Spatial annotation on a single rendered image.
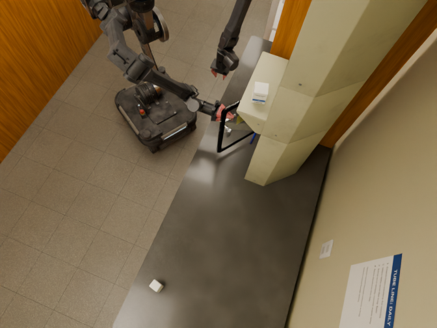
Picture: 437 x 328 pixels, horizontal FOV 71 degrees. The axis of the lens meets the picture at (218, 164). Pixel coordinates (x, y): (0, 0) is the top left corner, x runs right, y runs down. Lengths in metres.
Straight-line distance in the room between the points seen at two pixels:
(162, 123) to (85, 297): 1.43
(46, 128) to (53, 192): 0.63
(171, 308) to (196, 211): 0.45
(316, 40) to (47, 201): 2.43
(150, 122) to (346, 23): 2.04
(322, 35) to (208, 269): 1.10
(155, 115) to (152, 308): 1.61
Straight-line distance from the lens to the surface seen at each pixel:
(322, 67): 0.88
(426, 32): 1.28
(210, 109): 1.48
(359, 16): 0.78
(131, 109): 2.72
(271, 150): 1.29
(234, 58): 1.56
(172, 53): 3.40
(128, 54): 1.20
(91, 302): 2.56
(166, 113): 2.63
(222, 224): 1.54
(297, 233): 1.61
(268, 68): 1.28
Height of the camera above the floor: 2.44
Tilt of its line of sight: 65 degrees down
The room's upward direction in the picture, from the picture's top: 9 degrees clockwise
